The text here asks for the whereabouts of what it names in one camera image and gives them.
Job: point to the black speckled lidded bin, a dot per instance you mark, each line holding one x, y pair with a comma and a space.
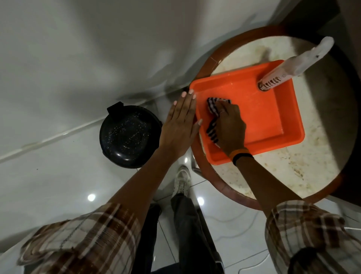
128, 137

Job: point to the dark trousers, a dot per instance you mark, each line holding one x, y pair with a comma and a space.
191, 234

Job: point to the person's right fingers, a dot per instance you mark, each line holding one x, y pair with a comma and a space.
227, 108

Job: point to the orange plastic tray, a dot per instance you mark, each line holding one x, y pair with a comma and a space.
262, 113

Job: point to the black wristband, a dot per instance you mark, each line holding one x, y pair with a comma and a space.
242, 158

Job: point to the person's left little finger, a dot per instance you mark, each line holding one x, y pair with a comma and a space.
173, 110

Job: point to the round wooden-rimmed marble table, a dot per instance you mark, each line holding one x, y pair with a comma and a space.
318, 135

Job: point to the person's left thumb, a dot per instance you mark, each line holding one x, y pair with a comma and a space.
195, 129

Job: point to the person's left hand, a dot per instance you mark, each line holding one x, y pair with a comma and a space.
177, 129

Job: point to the dark checked cleaning cloth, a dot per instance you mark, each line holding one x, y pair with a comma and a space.
212, 105

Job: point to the person's right hand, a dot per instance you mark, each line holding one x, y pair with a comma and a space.
230, 129

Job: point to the white sneaker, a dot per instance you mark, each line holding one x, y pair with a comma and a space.
182, 180

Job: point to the brown plaid shirt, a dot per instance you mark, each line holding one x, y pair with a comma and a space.
84, 240

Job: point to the person's right forearm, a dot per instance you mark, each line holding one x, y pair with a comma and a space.
265, 186

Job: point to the person's left forearm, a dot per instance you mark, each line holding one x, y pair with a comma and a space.
143, 183

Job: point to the orange wristband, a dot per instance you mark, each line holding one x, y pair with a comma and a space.
238, 152

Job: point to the person's left middle finger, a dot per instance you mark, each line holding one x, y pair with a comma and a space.
188, 102

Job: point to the white spray bottle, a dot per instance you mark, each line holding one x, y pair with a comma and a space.
293, 66

